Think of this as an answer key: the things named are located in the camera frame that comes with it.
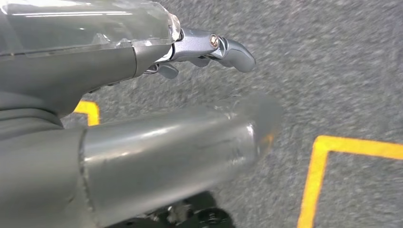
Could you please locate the yellow floor tape square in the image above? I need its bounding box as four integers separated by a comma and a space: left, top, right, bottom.
297, 134, 403, 228
73, 100, 101, 127

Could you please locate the silver robot leg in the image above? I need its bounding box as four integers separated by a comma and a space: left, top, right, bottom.
0, 93, 284, 228

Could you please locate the black robot foot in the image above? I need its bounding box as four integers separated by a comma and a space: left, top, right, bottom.
105, 190, 236, 228

